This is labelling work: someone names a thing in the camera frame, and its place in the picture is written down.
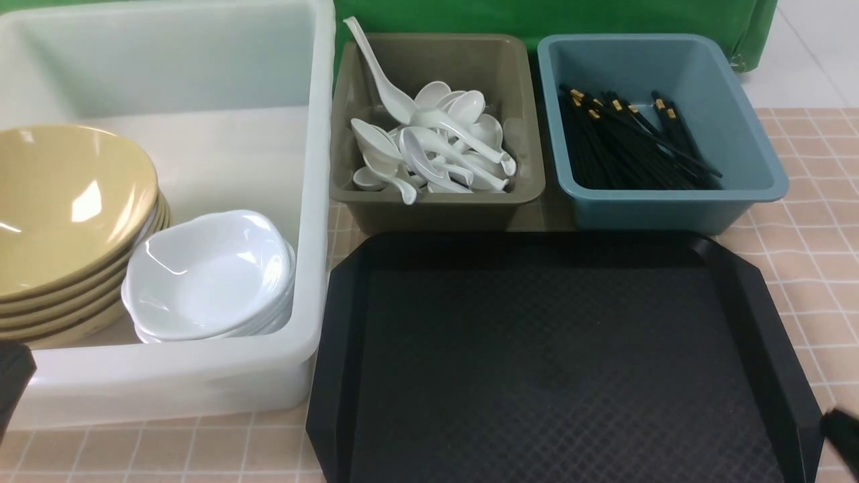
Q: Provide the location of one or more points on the large yellow noodle bowl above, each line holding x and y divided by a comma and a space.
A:
64, 159

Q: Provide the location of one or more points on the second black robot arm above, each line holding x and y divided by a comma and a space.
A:
840, 427

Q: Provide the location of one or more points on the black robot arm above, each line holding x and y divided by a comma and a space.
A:
17, 368

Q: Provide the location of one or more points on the pile of white spoons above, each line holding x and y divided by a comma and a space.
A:
445, 141

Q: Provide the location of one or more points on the olive plastic spoon bin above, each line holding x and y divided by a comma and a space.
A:
497, 66

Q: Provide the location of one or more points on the stack of white dishes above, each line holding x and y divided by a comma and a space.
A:
225, 274

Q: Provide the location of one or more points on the pile of black chopsticks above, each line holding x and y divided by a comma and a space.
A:
612, 145

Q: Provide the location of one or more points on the black plastic serving tray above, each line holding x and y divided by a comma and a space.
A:
557, 357

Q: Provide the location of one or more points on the large white plastic tub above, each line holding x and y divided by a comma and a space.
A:
232, 99

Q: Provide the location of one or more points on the blue plastic chopstick bin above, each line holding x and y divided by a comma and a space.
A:
691, 71

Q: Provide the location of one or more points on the stack of yellow bowls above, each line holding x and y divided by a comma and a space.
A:
80, 308

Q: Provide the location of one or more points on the green cloth backdrop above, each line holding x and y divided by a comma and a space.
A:
740, 28

